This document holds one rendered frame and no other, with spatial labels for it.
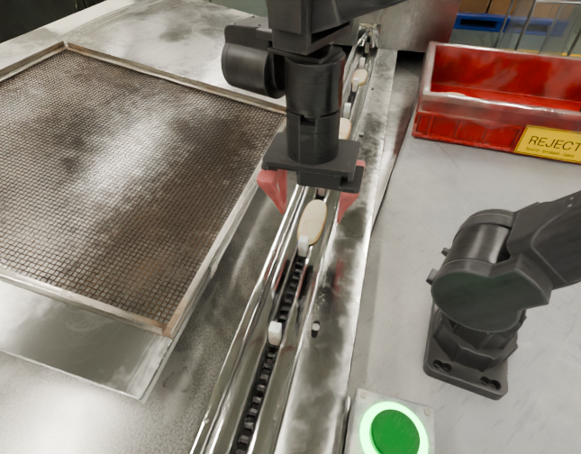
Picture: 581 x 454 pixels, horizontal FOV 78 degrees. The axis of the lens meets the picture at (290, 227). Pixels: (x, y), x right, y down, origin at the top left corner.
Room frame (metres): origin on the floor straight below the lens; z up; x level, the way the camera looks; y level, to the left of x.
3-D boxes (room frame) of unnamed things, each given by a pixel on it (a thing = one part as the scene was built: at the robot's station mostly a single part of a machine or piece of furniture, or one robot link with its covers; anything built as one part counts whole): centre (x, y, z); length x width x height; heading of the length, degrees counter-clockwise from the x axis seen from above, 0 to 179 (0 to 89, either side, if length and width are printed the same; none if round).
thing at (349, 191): (0.34, -0.05, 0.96); 0.07 x 0.07 x 0.09; 75
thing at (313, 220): (0.39, -0.03, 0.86); 0.10 x 0.04 x 0.01; 165
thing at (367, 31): (1.13, -0.23, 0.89); 0.06 x 0.01 x 0.06; 75
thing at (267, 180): (0.35, 0.00, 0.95); 0.07 x 0.07 x 0.09; 75
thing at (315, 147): (0.35, -0.02, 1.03); 0.10 x 0.07 x 0.07; 75
